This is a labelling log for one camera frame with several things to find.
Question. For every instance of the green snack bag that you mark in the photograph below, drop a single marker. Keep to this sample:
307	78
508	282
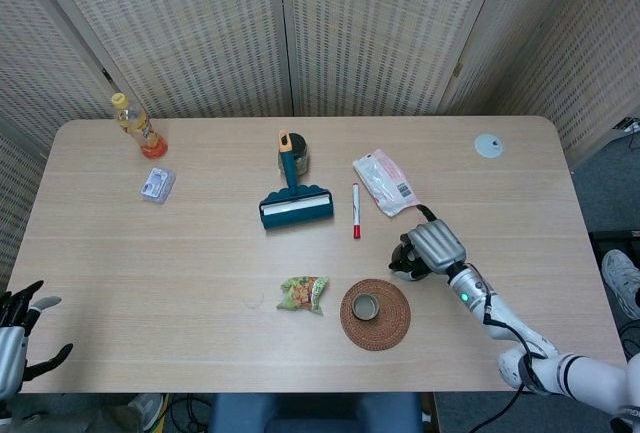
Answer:
302	295

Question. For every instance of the white sneaker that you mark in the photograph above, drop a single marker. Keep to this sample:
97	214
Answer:
620	278

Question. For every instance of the black teapot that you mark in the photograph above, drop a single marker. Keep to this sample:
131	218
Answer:
398	257

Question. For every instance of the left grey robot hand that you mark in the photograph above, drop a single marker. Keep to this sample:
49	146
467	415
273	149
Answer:
12	348

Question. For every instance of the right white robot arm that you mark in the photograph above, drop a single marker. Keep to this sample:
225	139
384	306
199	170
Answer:
500	318

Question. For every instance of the blue seat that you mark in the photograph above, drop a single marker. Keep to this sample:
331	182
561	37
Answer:
310	410

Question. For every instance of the orange drink bottle yellow cap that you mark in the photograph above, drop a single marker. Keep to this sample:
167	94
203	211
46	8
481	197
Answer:
142	133

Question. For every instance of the grey sneaker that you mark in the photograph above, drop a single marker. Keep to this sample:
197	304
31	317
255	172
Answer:
147	408

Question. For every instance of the glass jar black lid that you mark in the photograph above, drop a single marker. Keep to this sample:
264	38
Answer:
300	153

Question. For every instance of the white pink plastic packet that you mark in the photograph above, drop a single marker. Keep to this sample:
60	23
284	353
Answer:
387	183

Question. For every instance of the small clear plastic box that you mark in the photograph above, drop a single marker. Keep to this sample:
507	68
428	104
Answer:
158	185

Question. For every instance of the blue lint roller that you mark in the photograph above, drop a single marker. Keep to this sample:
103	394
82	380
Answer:
295	213

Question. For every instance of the woven folding screen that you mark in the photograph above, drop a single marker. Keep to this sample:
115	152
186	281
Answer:
200	28

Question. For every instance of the brown woven round coaster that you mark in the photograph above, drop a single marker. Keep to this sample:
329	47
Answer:
390	333

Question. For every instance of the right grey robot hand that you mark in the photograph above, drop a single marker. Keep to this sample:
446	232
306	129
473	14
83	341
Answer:
437	245

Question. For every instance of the brass screen hinge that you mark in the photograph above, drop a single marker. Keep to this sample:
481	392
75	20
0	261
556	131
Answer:
107	74
458	71

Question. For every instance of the small black tea cup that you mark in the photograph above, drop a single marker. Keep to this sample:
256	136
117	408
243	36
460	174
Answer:
366	307

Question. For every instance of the white marker red cap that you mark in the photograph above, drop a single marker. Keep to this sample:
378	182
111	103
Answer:
357	210

